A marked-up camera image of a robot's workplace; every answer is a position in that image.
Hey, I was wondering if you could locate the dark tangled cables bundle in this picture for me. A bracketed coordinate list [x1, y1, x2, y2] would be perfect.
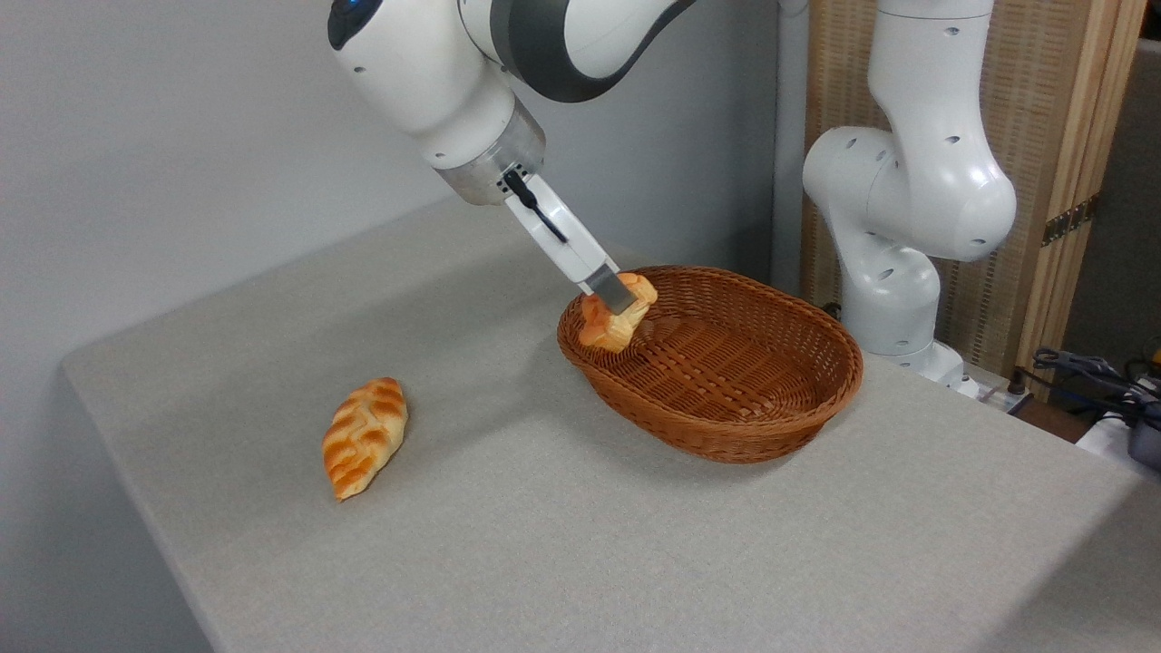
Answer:
[1029, 346, 1161, 429]

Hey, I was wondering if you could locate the brown oval wicker basket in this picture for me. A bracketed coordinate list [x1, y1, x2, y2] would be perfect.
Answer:
[557, 265, 864, 465]

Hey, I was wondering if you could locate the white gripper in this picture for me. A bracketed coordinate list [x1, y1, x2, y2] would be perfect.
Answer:
[503, 173, 639, 317]

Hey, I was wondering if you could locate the white power strip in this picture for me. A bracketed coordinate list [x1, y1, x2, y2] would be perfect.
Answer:
[972, 374, 1033, 411]

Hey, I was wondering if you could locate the round orange bread roll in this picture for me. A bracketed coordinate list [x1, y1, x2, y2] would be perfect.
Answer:
[578, 272, 659, 354]

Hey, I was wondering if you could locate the brass screen hinge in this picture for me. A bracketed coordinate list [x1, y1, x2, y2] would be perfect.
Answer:
[1041, 194, 1101, 248]

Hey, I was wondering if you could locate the long braided bread loaf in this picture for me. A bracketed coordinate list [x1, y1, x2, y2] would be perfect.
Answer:
[322, 377, 410, 502]

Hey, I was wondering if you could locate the grey tablecloth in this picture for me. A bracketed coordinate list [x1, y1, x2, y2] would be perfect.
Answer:
[59, 198, 1161, 653]

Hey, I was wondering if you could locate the wooden woven folding screen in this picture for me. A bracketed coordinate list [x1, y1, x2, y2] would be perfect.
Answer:
[800, 0, 1148, 377]

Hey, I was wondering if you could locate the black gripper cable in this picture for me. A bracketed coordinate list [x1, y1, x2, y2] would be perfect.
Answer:
[502, 168, 571, 245]

